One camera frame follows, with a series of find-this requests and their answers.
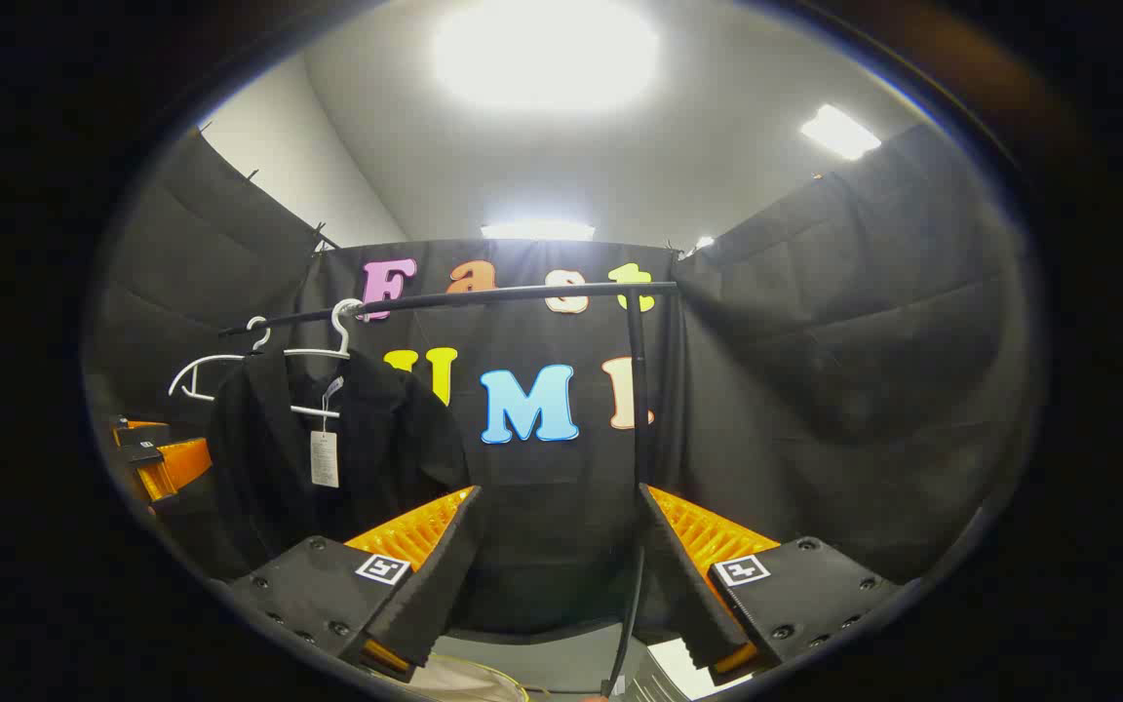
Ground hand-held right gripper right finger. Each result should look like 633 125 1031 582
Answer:
638 484 904 685

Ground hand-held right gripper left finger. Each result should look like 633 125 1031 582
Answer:
228 486 483 683

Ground black jacket with paper tag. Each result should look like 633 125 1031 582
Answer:
206 346 470 581

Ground white plastic hanger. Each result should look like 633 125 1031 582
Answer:
279 297 368 420
168 315 275 403

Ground black metal clothes rack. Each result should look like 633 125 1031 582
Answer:
218 281 681 698

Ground black backdrop cloth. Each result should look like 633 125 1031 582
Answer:
84 122 1045 635

